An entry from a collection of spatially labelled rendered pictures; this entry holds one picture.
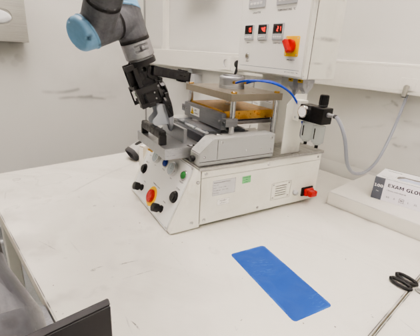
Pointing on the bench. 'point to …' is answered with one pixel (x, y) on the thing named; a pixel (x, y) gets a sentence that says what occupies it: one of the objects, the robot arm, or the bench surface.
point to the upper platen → (251, 115)
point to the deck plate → (263, 157)
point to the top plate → (237, 89)
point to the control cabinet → (290, 53)
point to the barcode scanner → (134, 151)
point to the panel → (163, 186)
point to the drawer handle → (154, 131)
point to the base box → (244, 190)
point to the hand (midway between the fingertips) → (171, 125)
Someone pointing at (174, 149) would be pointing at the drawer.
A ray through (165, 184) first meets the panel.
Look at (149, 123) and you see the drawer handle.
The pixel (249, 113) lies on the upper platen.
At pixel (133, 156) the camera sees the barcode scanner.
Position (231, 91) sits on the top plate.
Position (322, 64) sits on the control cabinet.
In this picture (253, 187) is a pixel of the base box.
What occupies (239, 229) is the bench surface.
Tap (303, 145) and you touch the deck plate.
